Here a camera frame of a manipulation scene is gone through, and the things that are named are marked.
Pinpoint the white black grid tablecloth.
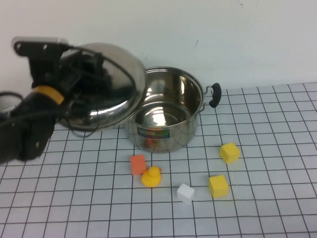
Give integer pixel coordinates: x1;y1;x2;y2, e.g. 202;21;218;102
0;82;317;238

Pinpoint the yellow foam cube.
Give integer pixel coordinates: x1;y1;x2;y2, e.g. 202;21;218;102
219;142;241;164
208;174;229;198

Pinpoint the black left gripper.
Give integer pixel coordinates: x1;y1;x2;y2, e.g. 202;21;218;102
28;49;86;93

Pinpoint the orange foam cube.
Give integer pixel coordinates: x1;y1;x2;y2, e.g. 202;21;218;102
130;154;147;176

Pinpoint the black cable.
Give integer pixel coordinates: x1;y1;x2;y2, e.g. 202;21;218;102
66;94;103;138

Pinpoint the steel lid with black knob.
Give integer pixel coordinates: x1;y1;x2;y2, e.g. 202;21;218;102
55;42;146;131

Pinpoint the yellow rubber duck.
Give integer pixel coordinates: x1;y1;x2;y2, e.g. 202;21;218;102
141;166;163;188

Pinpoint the white foam cube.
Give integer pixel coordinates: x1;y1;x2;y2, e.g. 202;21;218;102
176;182;196;204

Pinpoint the stainless steel cooking pot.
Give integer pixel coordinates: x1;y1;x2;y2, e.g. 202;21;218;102
123;66;222;154

